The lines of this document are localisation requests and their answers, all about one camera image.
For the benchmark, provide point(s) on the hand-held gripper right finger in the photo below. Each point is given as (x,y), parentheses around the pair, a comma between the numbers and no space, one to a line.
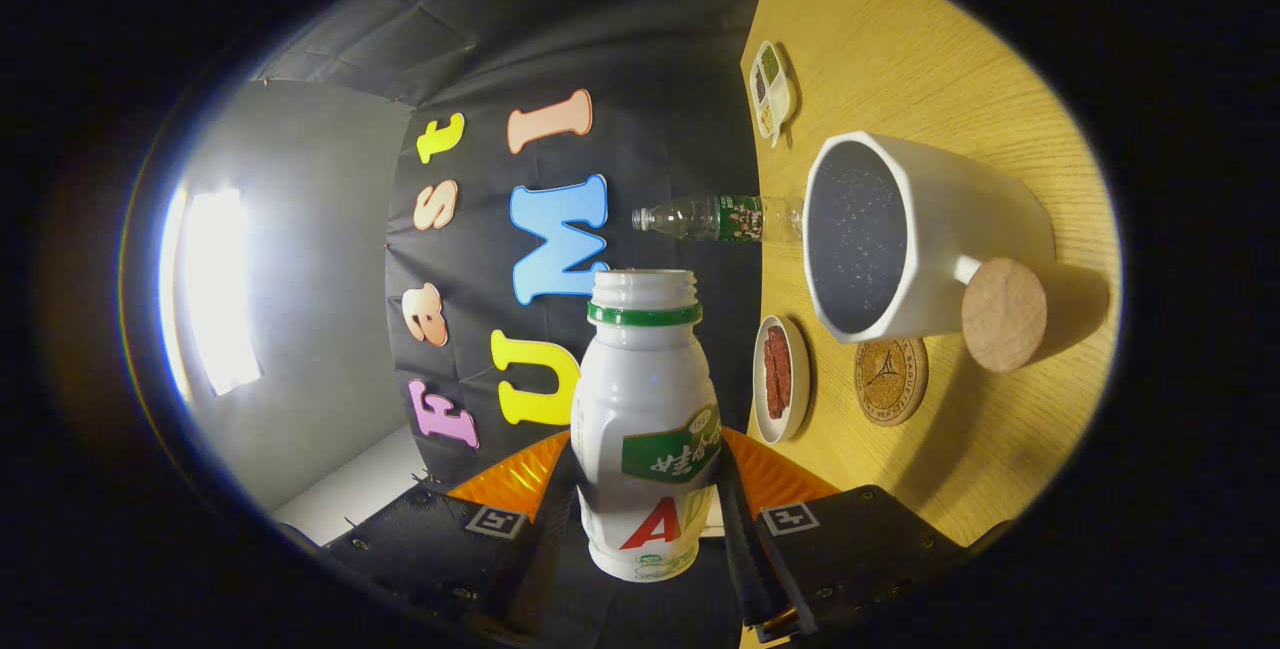
(745,539)

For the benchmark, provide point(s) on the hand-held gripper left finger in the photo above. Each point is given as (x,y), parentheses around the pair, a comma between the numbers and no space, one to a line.
(430,549)

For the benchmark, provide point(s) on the white juice bottle green label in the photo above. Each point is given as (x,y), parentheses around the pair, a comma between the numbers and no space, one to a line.
(640,399)

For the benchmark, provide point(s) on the round cork coaster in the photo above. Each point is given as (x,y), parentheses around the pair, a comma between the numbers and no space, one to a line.
(890,384)

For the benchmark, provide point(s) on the clear plastic water bottle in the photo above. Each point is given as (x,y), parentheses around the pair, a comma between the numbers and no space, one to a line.
(720,217)

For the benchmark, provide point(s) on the red meat slices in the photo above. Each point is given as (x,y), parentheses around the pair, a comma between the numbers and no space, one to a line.
(777,374)

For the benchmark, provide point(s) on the round white plate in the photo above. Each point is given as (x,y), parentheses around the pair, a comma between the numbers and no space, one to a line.
(798,379)

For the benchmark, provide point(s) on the ceiling light panel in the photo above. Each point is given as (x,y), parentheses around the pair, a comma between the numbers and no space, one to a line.
(220,289)

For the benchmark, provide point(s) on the pile of tan beans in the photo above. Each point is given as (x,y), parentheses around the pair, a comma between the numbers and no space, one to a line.
(767,119)

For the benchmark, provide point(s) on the white divided dish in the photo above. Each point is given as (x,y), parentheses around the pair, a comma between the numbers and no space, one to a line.
(783,99)

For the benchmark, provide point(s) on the pile of dark red beans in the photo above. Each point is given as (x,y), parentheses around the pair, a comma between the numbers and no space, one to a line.
(760,85)

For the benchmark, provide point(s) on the pile of green beans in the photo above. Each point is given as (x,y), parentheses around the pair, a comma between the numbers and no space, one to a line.
(769,60)

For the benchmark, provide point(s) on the black backdrop cloth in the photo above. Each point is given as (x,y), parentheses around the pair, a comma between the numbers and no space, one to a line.
(480,29)

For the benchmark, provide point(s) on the wooden table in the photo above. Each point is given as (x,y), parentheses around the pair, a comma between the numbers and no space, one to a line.
(900,29)

